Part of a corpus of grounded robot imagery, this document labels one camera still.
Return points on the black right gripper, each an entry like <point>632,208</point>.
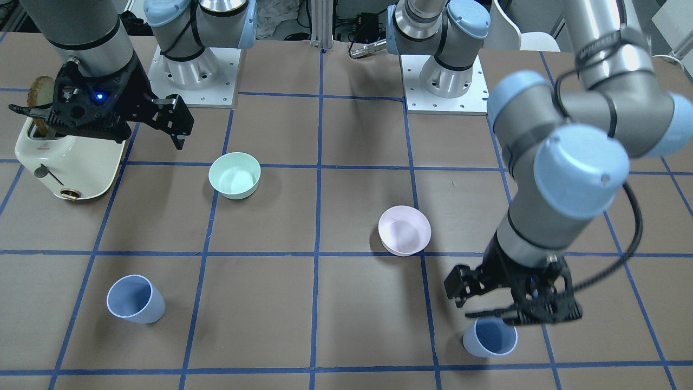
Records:
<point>137,93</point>

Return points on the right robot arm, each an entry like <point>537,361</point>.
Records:
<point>93,33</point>

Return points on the pink bowl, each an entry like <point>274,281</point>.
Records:
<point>404,230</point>

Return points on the mint green bowl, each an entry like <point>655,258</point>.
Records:
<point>235,175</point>

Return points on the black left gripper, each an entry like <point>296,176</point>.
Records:
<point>495,271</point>

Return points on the cream white toaster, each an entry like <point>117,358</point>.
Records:
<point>71,167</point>

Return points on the white chair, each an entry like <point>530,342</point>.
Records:
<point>503,34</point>

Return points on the toast slice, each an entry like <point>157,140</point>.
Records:
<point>41,92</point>

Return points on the blue cup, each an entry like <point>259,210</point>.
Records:
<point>490,337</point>
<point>135,299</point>

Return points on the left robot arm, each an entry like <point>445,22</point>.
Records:
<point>568,146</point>

